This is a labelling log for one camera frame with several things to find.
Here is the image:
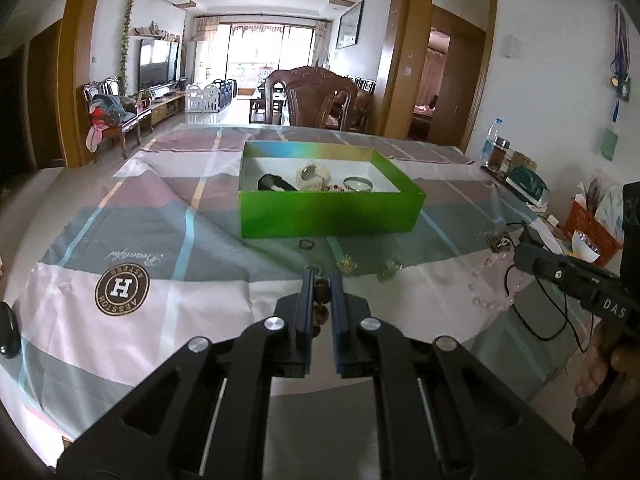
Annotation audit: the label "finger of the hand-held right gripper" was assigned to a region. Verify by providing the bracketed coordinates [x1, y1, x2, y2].
[512, 242, 593, 306]

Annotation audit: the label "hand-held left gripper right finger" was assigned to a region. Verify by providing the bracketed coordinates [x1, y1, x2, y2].
[330, 272, 587, 480]

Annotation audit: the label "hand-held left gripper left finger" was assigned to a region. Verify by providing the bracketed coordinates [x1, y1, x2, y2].
[55, 268, 317, 480]

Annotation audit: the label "brown wooden bead bracelet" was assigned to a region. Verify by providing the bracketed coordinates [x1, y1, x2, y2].
[312, 280, 333, 336]

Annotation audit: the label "clear crystal bead bracelet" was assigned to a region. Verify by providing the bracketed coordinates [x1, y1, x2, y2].
[467, 253, 527, 311]

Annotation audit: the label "green cardboard box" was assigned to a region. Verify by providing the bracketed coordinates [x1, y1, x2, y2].
[238, 140, 427, 239]

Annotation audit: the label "silver metal bangle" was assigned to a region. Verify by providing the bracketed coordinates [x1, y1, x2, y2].
[342, 174, 374, 194]

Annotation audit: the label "white wrist watch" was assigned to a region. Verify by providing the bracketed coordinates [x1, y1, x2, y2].
[295, 162, 334, 192]

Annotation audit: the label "person's right hand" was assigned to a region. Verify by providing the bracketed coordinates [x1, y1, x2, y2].
[574, 322, 610, 402]

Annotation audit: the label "white bowl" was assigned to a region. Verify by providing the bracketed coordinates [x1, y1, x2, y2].
[569, 229, 601, 264]

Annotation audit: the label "orange plastic basket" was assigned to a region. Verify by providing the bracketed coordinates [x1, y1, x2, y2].
[564, 198, 624, 267]

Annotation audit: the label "small pale green pendant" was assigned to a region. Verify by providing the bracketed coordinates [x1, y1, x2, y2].
[377, 258, 404, 281]

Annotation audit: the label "green tissue pack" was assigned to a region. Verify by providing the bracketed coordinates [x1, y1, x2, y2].
[504, 165, 550, 206]

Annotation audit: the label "glass jar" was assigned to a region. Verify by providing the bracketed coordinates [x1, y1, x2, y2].
[487, 138, 512, 174]

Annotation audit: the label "clear water bottle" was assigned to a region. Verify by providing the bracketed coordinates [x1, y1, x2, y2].
[482, 117, 504, 166]

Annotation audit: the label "carved wooden dining chair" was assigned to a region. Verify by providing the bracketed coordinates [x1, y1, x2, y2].
[264, 65, 359, 131]

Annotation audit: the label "hanging medals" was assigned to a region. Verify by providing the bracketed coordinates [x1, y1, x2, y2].
[607, 3, 632, 99]

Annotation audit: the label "white baby fence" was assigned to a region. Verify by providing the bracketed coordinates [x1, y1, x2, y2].
[184, 78, 239, 114]

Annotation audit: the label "wooden television cabinet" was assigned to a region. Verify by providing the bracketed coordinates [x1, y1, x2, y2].
[139, 87, 187, 129]

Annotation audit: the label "white standing air conditioner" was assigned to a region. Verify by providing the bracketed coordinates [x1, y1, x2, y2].
[192, 40, 210, 84]

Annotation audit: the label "wooden armchair with clothes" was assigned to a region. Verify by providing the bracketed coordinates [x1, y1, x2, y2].
[82, 75, 154, 161]

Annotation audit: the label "flat screen television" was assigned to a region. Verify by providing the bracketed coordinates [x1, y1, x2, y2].
[137, 38, 180, 92]

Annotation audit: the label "black computer mouse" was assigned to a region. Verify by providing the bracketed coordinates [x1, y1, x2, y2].
[0, 302, 22, 360]

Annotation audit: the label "green ivy garland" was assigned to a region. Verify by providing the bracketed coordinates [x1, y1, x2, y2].
[118, 0, 136, 97]

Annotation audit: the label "black cable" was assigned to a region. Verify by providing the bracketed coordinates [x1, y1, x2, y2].
[504, 220, 603, 357]

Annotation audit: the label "green wall card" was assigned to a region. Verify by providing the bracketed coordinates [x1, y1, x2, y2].
[599, 127, 621, 161]

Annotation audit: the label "framed wall picture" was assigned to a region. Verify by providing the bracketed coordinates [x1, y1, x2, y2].
[335, 0, 365, 50]

